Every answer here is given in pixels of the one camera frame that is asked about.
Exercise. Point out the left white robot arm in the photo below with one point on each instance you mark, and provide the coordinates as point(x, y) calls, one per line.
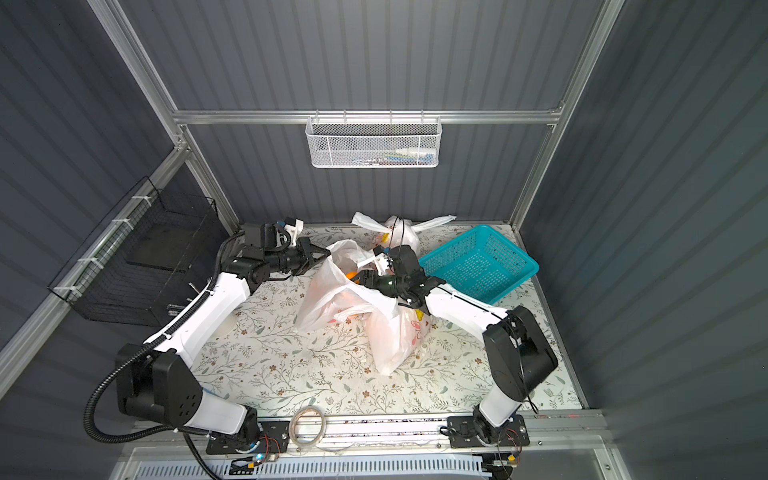
point(154, 380)

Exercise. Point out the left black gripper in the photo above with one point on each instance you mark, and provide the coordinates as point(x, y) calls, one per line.
point(303, 254)

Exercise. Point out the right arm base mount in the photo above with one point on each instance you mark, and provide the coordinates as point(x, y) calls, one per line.
point(473, 432)

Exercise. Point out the white wire wall basket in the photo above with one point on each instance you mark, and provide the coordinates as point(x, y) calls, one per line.
point(387, 142)

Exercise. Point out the black wire wall basket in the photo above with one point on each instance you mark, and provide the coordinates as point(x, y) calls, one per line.
point(151, 261)

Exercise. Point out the clear plastic bag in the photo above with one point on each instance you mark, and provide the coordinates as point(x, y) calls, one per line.
point(393, 339)

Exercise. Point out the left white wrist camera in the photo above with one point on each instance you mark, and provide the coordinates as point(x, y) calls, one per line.
point(293, 228)

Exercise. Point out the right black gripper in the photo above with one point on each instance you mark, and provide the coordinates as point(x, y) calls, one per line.
point(382, 283)

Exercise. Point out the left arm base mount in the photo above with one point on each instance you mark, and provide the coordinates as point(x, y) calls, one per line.
point(263, 437)

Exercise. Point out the white plastic bag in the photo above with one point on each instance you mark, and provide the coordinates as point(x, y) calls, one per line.
point(331, 297)

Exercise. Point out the cartoon printed plastic bag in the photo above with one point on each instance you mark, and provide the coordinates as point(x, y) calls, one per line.
point(397, 231)

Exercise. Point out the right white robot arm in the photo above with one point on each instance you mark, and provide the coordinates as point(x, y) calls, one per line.
point(519, 355)

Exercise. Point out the teal plastic basket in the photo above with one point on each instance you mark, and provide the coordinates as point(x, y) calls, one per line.
point(481, 263)

